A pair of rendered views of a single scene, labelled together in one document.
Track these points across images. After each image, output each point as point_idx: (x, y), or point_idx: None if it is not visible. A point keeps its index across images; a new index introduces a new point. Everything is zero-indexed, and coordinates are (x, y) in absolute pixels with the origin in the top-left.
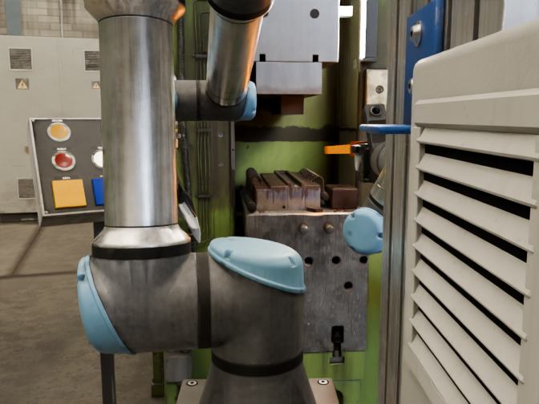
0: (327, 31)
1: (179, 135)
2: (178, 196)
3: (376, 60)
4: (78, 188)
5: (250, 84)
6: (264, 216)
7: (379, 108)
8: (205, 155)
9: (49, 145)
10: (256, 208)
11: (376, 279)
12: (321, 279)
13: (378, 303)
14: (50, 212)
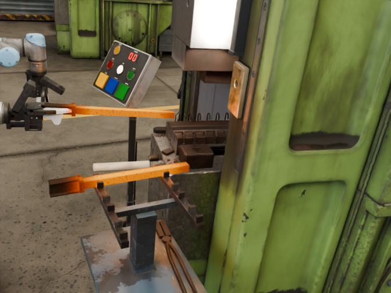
0: (189, 20)
1: (35, 65)
2: (40, 93)
3: (233, 54)
4: (104, 79)
5: (0, 50)
6: (153, 138)
7: (25, 84)
8: (188, 89)
9: (111, 55)
10: (156, 131)
11: (218, 240)
12: (158, 197)
13: (216, 258)
14: (93, 85)
